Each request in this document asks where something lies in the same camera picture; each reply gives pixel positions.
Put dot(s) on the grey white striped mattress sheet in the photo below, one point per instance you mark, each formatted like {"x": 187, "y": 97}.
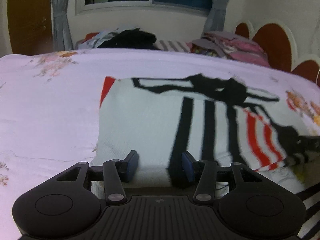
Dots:
{"x": 175, "y": 46}

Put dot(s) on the grey curtain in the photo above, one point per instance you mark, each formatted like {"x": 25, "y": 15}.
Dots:
{"x": 61, "y": 32}
{"x": 216, "y": 17}

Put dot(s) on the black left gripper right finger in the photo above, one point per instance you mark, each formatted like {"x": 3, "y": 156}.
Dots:
{"x": 246, "y": 204}

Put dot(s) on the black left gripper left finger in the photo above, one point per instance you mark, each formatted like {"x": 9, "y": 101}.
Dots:
{"x": 71, "y": 202}

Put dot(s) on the pink floral bed sheet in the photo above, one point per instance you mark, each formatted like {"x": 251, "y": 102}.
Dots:
{"x": 50, "y": 121}

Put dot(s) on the grey right curtain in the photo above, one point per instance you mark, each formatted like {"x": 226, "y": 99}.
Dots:
{"x": 216, "y": 17}

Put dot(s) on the white red black striped sweater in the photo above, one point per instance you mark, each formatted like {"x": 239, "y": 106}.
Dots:
{"x": 213, "y": 119}

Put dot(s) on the white grey patterned cloth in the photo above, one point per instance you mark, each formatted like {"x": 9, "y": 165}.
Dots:
{"x": 94, "y": 40}

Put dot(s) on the red white scalloped headboard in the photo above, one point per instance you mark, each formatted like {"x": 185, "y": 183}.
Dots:
{"x": 277, "y": 40}

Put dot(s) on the grey left curtain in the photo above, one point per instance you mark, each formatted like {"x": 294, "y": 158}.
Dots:
{"x": 61, "y": 32}

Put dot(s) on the brown wooden door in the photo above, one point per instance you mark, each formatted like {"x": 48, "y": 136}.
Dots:
{"x": 30, "y": 26}

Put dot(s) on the colourful cartoon pillow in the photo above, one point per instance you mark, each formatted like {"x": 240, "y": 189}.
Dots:
{"x": 204, "y": 51}

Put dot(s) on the black garment pile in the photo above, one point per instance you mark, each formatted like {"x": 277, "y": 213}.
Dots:
{"x": 131, "y": 39}

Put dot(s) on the pink grey folded bedding stack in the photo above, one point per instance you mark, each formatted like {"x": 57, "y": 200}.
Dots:
{"x": 233, "y": 47}

